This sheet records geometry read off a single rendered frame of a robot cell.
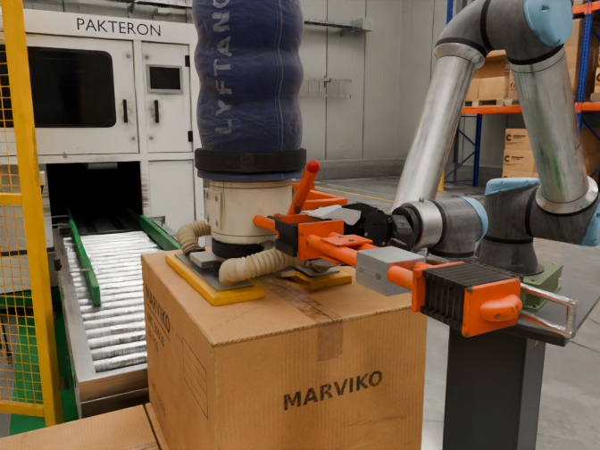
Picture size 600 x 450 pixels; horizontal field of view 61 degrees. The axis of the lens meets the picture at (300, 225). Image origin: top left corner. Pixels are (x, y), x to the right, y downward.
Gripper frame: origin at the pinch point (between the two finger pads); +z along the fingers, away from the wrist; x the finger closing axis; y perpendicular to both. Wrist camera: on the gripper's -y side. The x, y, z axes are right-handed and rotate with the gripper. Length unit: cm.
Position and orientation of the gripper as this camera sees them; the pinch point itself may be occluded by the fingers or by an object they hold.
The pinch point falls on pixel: (317, 238)
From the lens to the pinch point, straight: 82.9
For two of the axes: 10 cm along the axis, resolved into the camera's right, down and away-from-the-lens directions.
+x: 0.0, -9.8, -1.9
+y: -4.6, -1.7, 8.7
